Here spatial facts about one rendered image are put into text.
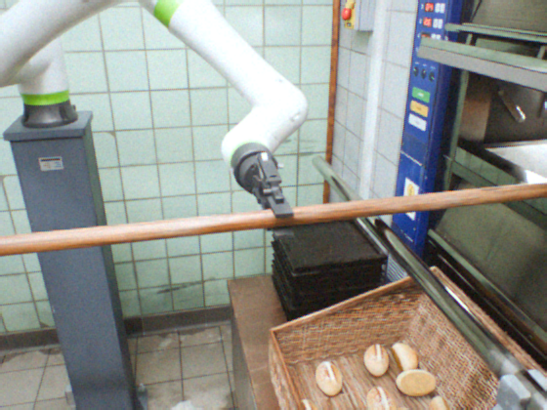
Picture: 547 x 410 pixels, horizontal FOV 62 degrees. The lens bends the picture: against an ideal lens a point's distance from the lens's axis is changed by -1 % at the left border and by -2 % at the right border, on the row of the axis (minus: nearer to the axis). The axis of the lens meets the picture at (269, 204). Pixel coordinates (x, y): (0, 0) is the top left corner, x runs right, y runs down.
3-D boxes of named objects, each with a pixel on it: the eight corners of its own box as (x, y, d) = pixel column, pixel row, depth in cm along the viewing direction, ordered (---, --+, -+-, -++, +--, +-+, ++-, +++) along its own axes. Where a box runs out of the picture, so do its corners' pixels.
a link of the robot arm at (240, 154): (227, 184, 101) (226, 143, 97) (279, 180, 103) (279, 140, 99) (231, 195, 95) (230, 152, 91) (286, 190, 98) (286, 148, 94)
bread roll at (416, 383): (439, 396, 115) (431, 393, 120) (437, 369, 117) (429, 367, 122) (399, 397, 115) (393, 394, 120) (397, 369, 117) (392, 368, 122)
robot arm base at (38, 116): (36, 107, 144) (32, 88, 142) (86, 104, 148) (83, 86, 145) (16, 130, 122) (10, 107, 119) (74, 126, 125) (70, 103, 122)
